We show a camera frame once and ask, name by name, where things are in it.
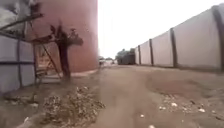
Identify brown dirt road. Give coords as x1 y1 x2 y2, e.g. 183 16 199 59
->
0 64 224 128

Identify red-brown building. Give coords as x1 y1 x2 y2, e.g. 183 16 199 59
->
30 0 100 74

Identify dark tree trunk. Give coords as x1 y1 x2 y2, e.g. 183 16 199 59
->
49 22 85 82

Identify heap of rubble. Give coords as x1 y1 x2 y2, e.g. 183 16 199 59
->
39 85 107 128

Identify scattered pale stones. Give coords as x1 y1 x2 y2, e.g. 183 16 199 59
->
157 93 224 122

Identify grey panel fence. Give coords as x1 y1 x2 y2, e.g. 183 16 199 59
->
0 33 37 95

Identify wooden pole frame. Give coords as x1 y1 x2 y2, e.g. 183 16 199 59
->
0 12 64 83

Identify pale concrete panel wall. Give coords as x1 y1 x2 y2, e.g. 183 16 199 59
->
134 3 224 73

